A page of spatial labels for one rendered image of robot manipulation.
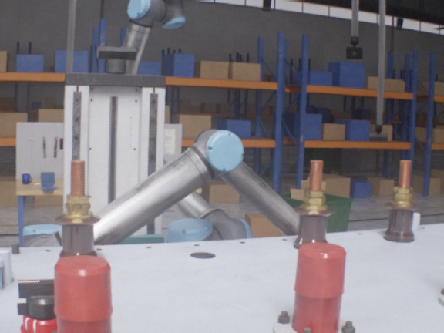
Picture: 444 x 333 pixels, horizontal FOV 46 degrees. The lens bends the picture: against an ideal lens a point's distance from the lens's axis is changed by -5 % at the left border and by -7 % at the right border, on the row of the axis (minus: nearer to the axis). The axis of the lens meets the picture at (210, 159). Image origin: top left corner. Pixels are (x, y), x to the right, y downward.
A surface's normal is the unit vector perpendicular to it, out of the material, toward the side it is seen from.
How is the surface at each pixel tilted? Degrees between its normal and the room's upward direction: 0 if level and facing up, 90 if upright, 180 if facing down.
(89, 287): 89
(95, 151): 90
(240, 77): 90
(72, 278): 89
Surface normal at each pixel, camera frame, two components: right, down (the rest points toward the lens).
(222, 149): 0.40, 0.03
